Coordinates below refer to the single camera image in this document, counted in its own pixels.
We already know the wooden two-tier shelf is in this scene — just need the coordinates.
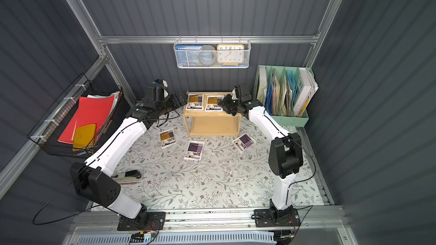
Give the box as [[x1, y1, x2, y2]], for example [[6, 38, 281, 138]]
[[183, 92, 242, 137]]

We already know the white wire hanging basket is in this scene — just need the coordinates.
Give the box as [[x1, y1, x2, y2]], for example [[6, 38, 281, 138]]
[[173, 39, 252, 69]]

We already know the black wire side basket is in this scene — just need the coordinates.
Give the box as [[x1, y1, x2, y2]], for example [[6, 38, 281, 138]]
[[28, 74, 128, 158]]

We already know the floral table mat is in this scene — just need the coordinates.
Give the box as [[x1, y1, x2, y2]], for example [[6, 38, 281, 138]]
[[89, 100, 326, 212]]

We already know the red folder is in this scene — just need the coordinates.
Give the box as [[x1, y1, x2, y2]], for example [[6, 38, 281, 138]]
[[58, 95, 116, 144]]

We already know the white thick book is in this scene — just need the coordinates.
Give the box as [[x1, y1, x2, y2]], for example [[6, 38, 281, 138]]
[[293, 68, 319, 117]]

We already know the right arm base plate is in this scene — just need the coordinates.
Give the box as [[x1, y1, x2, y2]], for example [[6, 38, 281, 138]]
[[252, 206, 301, 228]]

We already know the purple coffee bag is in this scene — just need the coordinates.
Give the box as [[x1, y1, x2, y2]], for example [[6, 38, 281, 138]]
[[184, 140, 205, 161], [232, 133, 257, 153]]

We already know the black stapler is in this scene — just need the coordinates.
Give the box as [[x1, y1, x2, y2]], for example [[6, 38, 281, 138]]
[[111, 170, 142, 185]]

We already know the green file organizer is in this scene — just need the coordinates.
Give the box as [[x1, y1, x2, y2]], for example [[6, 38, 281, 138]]
[[253, 65, 309, 127]]

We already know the grey tape roll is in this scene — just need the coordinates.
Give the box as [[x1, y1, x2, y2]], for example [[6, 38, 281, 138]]
[[198, 45, 216, 66]]

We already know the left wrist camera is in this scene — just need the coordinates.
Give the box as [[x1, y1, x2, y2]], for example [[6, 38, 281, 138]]
[[151, 79, 169, 100]]

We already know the yellow notebook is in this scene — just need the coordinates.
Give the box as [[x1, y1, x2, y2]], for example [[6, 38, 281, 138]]
[[73, 124, 97, 152]]

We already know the orange square clock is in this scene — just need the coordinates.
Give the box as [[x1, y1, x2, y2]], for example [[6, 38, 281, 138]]
[[216, 44, 245, 65]]

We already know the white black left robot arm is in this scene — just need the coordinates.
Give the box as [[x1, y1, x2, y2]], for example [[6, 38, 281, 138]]
[[70, 83, 188, 220]]

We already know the orange coffee bag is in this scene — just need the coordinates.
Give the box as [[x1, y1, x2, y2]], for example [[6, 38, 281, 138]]
[[186, 93, 204, 111], [159, 129, 177, 149], [205, 95, 224, 112]]

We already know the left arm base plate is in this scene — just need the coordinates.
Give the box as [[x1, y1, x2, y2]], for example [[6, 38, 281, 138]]
[[117, 211, 166, 231]]

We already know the blue box in basket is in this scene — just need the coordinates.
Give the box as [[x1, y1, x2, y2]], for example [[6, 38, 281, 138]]
[[174, 44, 203, 68]]

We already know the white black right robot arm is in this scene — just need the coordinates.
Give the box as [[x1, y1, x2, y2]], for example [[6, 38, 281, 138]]
[[219, 84, 304, 222]]

